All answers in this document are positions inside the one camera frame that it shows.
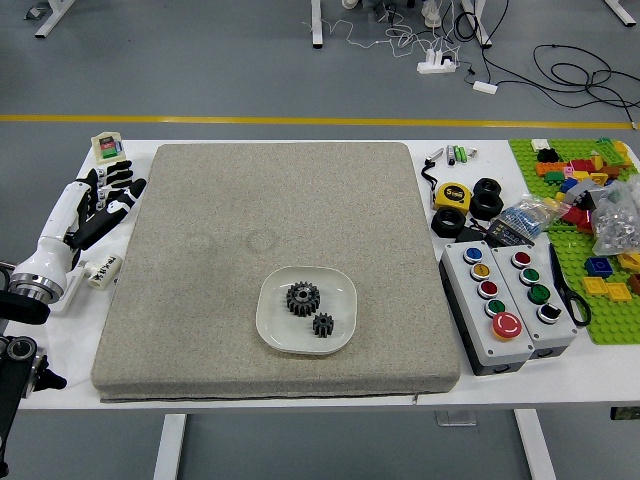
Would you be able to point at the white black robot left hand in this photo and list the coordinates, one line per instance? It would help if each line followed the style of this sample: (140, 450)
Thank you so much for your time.
(57, 220)

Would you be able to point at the big black gear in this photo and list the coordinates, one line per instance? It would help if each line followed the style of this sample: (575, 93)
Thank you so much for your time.
(303, 299)

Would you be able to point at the small black gear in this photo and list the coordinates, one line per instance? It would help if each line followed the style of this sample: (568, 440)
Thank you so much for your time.
(323, 325)

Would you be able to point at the big black nut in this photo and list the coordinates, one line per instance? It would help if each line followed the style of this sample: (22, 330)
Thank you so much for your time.
(437, 222)
(479, 185)
(477, 205)

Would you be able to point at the five-button grey control box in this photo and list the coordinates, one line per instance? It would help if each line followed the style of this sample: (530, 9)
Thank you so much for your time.
(480, 330)

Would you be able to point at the four-button grey control box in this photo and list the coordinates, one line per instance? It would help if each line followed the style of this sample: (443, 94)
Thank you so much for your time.
(557, 330)

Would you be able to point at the white desk leg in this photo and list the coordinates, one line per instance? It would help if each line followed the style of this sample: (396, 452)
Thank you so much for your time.
(479, 25)
(52, 20)
(625, 11)
(319, 22)

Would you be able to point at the white square plate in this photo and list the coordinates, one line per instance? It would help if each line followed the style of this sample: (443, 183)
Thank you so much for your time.
(275, 325)

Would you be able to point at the grey-brown mat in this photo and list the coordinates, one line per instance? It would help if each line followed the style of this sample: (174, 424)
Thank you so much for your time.
(300, 210)

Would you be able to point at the white table leg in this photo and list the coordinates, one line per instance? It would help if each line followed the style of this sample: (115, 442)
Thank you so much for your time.
(535, 445)
(169, 447)

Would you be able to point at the yellow tape measure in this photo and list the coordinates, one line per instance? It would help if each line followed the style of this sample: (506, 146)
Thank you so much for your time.
(452, 196)

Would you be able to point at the black white small cylinder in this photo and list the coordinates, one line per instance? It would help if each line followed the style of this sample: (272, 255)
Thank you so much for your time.
(449, 155)

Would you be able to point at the green battery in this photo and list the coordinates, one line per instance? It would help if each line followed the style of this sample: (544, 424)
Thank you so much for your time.
(463, 154)
(456, 153)

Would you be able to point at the white power strip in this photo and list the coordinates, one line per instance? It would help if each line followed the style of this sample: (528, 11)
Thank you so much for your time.
(435, 66)

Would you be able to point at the black flat pouch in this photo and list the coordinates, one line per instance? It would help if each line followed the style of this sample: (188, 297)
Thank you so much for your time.
(472, 235)

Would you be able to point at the white power adapter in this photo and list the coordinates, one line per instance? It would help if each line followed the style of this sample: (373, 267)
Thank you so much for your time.
(485, 87)

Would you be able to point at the black printed card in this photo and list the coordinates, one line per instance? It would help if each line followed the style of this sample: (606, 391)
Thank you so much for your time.
(510, 235)

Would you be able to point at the clear bag of blue parts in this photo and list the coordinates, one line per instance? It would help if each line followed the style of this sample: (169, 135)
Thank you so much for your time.
(525, 217)

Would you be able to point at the white toy brick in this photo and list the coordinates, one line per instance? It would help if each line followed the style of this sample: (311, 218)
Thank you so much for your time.
(540, 145)

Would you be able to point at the black toy brick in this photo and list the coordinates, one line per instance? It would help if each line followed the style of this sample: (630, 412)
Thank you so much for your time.
(547, 156)

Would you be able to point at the orange toy brick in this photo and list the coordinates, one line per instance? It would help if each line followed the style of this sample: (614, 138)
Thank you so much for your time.
(550, 169)

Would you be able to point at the black scissors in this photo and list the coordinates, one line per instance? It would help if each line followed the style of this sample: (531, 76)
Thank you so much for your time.
(562, 282)

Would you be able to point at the red toy brick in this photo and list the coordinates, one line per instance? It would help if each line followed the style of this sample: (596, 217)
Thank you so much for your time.
(586, 165)

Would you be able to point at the yellow flat toy brick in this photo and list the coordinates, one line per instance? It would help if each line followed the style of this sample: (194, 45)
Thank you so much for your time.
(619, 291)
(595, 286)

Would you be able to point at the blue toy brick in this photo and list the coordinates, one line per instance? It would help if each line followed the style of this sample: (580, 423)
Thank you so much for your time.
(599, 266)

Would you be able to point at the long green toy brick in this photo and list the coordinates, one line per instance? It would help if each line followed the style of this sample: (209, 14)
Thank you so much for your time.
(607, 150)

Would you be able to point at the clear bag of silver screws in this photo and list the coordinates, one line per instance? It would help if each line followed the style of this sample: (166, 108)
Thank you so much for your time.
(617, 225)

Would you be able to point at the green brick baseplate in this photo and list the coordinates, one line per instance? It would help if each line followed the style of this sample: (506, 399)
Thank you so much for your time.
(615, 320)

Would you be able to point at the black table control panel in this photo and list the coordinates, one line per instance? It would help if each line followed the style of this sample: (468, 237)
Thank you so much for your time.
(625, 414)

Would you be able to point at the cream switch box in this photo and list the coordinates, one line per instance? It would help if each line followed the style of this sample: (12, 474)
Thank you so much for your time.
(107, 146)

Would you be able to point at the grey table bracket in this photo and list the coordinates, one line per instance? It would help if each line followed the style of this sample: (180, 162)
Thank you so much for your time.
(455, 418)

